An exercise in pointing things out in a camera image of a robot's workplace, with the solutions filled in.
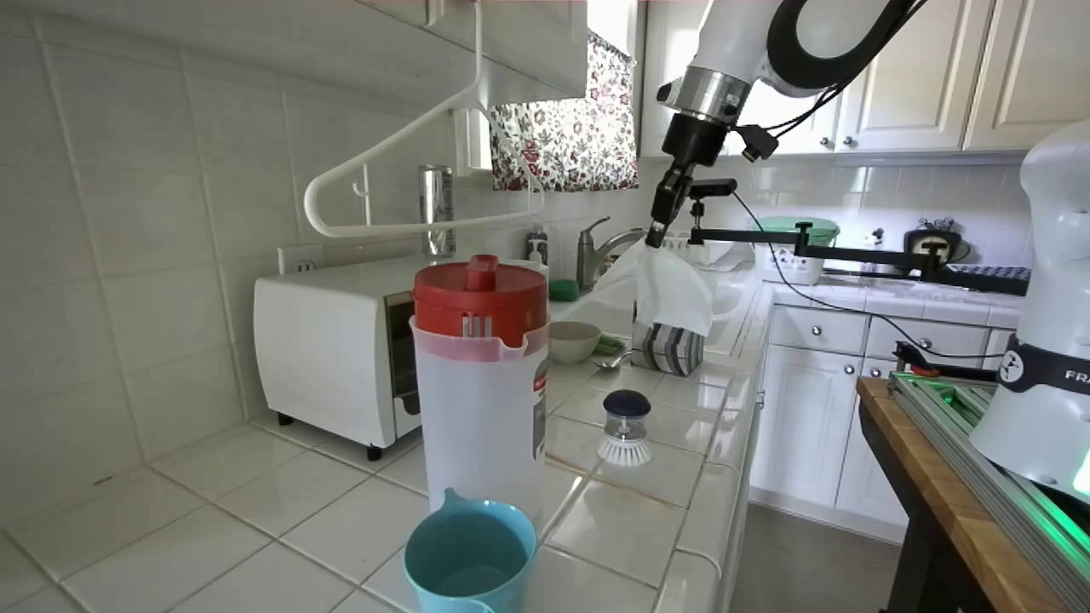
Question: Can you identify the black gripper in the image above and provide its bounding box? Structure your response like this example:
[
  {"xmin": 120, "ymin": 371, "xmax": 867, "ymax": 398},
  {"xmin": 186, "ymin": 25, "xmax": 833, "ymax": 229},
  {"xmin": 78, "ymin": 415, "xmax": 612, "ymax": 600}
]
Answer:
[{"xmin": 643, "ymin": 112, "xmax": 730, "ymax": 254}]

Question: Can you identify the white cloth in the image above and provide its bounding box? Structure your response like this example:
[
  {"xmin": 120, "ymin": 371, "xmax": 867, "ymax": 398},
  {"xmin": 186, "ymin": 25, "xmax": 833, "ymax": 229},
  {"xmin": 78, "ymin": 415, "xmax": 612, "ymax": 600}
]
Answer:
[{"xmin": 588, "ymin": 238, "xmax": 720, "ymax": 341}]

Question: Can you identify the white base cabinet drawer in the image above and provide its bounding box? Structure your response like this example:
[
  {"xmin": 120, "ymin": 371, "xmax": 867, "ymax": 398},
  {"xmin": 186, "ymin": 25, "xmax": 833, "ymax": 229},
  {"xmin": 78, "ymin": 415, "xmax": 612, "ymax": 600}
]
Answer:
[
  {"xmin": 773, "ymin": 302, "xmax": 877, "ymax": 359},
  {"xmin": 862, "ymin": 317, "xmax": 1016, "ymax": 371}
]

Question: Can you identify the white under-cabinet box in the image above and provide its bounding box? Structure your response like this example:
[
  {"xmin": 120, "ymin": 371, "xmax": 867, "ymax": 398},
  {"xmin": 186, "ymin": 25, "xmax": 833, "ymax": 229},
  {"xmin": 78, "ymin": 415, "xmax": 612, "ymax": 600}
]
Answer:
[{"xmin": 452, "ymin": 105, "xmax": 497, "ymax": 179}]

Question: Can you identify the white base cabinet door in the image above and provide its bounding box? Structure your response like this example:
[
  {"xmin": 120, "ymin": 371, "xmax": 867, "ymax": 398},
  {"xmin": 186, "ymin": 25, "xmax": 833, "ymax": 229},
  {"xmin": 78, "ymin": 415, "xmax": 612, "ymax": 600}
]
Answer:
[
  {"xmin": 832, "ymin": 356, "xmax": 912, "ymax": 536},
  {"xmin": 745, "ymin": 341, "xmax": 862, "ymax": 512}
]

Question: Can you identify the chrome kitchen faucet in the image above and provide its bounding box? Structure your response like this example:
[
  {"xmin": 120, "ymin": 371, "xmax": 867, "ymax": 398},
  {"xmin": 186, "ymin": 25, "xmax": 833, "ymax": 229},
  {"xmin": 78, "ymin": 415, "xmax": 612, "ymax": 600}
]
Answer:
[{"xmin": 571, "ymin": 215, "xmax": 653, "ymax": 293}]

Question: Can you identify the floral window curtain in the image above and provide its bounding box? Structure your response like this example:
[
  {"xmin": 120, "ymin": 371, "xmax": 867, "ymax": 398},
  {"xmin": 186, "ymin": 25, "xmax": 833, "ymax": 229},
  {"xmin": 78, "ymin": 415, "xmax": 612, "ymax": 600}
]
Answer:
[{"xmin": 487, "ymin": 39, "xmax": 640, "ymax": 193}]

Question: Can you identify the green plastic container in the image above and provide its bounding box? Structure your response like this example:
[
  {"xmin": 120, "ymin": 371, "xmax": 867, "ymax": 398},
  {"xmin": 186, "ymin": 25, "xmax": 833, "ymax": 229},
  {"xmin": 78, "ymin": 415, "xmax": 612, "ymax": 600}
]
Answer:
[{"xmin": 753, "ymin": 215, "xmax": 844, "ymax": 254}]

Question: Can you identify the small soap dispenser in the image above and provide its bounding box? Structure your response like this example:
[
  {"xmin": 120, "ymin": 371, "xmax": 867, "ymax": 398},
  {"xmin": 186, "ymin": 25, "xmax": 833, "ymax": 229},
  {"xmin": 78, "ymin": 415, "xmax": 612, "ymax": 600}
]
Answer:
[{"xmin": 522, "ymin": 229, "xmax": 554, "ymax": 272}]

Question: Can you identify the white pot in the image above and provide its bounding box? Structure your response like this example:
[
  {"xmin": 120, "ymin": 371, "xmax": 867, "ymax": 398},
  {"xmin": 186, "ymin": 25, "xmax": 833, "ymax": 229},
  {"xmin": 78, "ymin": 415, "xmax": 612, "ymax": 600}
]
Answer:
[{"xmin": 771, "ymin": 242, "xmax": 832, "ymax": 285}]

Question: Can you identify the grey striped dish towel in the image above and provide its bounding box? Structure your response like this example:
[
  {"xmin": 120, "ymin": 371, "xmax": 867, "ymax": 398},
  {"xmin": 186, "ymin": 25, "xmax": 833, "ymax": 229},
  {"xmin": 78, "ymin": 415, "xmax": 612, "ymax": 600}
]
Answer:
[{"xmin": 626, "ymin": 321, "xmax": 708, "ymax": 382}]

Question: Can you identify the beige bowl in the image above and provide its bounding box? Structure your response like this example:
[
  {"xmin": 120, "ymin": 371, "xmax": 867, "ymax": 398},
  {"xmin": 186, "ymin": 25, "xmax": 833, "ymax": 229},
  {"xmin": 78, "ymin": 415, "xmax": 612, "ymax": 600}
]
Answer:
[{"xmin": 544, "ymin": 317, "xmax": 605, "ymax": 367}]

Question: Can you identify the steel cylinder canister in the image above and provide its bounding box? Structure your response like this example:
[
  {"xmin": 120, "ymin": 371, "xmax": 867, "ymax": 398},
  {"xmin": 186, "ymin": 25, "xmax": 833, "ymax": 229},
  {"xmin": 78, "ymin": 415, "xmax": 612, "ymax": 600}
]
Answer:
[{"xmin": 418, "ymin": 165, "xmax": 459, "ymax": 264}]

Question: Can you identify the small glass jar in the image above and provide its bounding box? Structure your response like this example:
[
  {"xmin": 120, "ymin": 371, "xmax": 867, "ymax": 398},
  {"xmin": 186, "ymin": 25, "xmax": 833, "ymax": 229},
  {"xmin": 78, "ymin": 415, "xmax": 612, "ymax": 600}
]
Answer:
[{"xmin": 596, "ymin": 390, "xmax": 659, "ymax": 473}]

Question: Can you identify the clear pitcher with red lid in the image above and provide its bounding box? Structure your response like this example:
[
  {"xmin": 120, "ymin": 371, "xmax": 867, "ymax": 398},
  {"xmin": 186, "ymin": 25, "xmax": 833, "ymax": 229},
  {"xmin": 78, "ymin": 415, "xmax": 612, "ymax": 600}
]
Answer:
[{"xmin": 404, "ymin": 254, "xmax": 560, "ymax": 522}]

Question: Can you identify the black round dial appliance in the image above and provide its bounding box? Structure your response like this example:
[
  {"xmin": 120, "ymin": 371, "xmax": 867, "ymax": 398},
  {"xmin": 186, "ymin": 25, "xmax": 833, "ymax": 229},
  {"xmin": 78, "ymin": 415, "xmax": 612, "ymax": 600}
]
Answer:
[{"xmin": 904, "ymin": 220, "xmax": 971, "ymax": 271}]

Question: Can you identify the white plastic clothes hanger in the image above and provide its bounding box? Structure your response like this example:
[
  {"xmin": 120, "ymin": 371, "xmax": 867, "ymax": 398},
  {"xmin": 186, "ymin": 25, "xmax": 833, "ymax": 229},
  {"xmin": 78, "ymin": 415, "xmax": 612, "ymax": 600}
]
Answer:
[{"xmin": 301, "ymin": 0, "xmax": 547, "ymax": 246}]

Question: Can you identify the black table clamp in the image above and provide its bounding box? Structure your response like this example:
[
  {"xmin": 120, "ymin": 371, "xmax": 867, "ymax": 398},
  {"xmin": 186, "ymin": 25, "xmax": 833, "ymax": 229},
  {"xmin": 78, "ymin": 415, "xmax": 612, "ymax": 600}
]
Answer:
[{"xmin": 891, "ymin": 337, "xmax": 1016, "ymax": 384}]

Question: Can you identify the black stove grate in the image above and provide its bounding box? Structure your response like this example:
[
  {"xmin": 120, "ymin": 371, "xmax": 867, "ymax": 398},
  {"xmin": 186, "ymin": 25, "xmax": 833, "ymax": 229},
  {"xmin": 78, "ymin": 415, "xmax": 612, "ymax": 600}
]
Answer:
[{"xmin": 936, "ymin": 264, "xmax": 1034, "ymax": 301}]

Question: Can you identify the white toaster oven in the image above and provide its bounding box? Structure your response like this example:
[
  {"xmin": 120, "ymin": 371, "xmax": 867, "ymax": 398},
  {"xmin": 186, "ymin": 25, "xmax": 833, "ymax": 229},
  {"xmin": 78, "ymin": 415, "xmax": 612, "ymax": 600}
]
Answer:
[{"xmin": 247, "ymin": 254, "xmax": 456, "ymax": 463}]

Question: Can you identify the wooden table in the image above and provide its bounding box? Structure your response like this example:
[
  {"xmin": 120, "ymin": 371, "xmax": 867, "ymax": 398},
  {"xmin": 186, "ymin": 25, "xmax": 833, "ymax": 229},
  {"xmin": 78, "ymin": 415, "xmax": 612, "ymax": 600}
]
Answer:
[{"xmin": 854, "ymin": 374, "xmax": 1071, "ymax": 613}]

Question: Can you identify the teal plastic measuring cup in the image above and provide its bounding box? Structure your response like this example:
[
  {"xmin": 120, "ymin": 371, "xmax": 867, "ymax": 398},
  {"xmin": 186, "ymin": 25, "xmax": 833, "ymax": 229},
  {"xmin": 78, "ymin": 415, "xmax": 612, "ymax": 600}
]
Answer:
[{"xmin": 402, "ymin": 488, "xmax": 543, "ymax": 613}]

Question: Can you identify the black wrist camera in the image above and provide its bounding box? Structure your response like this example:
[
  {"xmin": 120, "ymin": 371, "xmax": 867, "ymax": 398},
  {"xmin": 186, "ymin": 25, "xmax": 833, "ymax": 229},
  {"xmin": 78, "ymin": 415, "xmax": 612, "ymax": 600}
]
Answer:
[{"xmin": 735, "ymin": 123, "xmax": 783, "ymax": 165}]

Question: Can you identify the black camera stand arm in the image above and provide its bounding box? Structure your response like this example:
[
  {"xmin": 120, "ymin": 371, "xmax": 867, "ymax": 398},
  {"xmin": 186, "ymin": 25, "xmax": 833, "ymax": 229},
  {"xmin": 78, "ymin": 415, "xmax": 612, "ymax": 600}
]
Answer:
[{"xmin": 685, "ymin": 199, "xmax": 950, "ymax": 284}]

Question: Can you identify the black camera cable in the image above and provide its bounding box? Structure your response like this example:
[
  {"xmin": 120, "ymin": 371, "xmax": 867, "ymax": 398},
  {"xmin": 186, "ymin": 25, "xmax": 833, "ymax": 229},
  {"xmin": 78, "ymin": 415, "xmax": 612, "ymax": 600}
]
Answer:
[{"xmin": 730, "ymin": 191, "xmax": 917, "ymax": 350}]

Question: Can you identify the aluminium rail with green light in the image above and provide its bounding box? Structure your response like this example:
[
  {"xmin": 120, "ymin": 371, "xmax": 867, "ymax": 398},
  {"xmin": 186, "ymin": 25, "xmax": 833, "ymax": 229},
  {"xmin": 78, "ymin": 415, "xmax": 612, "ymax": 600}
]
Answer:
[{"xmin": 886, "ymin": 367, "xmax": 1090, "ymax": 613}]

